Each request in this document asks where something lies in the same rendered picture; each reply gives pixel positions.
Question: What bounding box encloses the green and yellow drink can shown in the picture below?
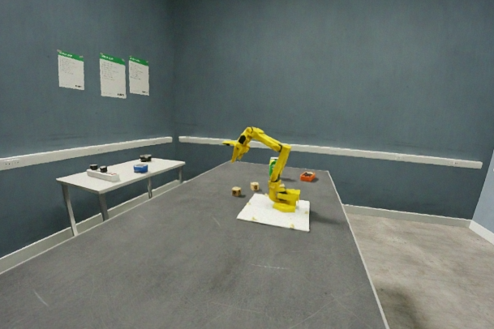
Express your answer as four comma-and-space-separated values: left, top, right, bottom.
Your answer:
269, 157, 278, 177

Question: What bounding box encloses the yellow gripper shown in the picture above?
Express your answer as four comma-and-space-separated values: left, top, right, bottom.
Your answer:
222, 141, 250, 163

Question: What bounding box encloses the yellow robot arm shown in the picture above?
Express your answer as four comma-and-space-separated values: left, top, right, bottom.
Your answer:
237, 126, 299, 213

